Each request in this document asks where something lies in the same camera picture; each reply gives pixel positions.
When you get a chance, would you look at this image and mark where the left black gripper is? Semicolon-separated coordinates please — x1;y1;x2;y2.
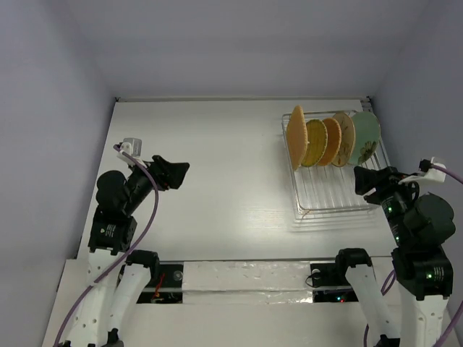
124;154;189;213

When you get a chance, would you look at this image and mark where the beige bird-pattern plate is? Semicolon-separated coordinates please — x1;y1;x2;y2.
332;112;356;168

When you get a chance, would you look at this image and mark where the round orange woven plate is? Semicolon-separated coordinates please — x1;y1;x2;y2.
318;118;341;166

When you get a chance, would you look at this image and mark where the green flower-pattern plate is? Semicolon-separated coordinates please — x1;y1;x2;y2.
349;111;381;165

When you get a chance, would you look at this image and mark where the round green-rimmed woven plate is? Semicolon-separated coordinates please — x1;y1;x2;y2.
302;119;328;167

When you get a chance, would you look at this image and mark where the square orange woven tray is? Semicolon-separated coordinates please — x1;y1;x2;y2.
286;105;308;171

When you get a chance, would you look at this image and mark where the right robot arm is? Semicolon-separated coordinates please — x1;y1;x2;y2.
333;160;461;346

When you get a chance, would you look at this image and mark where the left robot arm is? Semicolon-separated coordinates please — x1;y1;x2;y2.
54;152;190;346

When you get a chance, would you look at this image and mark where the wire dish rack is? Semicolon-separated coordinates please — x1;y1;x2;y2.
281;109;390;220

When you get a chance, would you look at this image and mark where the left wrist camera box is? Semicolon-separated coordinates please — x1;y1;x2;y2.
119;137;142;158

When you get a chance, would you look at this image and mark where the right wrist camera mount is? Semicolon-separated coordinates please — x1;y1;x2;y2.
399;157;446;184

